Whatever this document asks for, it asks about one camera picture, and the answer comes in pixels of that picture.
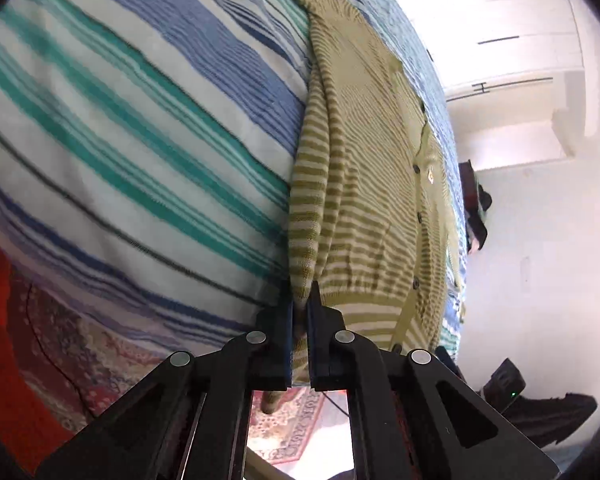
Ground white wardrobe doors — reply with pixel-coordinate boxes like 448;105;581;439
384;0;587;106

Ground blue green striped bedspread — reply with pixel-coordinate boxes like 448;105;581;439
0;0;468;361

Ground patterned red rug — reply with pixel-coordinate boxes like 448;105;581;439
4;260;353;466

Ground green striped knit cardigan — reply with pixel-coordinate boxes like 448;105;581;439
232;0;468;416

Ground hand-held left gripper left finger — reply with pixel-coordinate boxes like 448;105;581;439
32;305;296;480

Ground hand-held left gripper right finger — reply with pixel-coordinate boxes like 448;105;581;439
305;280;562;480

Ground black shoe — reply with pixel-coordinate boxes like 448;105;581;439
500;392;599;448

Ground red cloth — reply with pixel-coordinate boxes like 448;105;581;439
0;230;78;477

